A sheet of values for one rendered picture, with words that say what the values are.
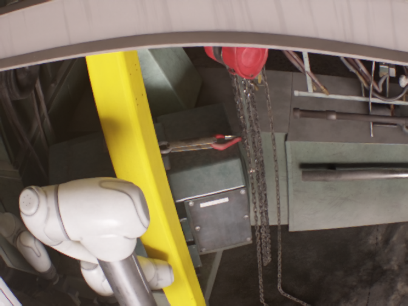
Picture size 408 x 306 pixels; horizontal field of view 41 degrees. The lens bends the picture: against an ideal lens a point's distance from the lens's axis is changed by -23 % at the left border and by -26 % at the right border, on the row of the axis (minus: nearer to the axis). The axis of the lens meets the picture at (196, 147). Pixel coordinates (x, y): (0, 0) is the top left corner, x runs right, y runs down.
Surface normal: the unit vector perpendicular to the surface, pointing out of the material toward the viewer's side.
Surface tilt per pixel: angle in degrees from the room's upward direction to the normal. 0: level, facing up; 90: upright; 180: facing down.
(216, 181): 45
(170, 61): 72
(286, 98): 0
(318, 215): 90
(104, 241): 85
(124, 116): 90
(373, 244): 0
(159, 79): 90
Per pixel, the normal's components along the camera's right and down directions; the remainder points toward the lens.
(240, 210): 0.15, 0.65
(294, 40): -0.15, -0.73
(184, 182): 0.00, -0.06
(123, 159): -0.19, 0.69
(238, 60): 0.60, 0.47
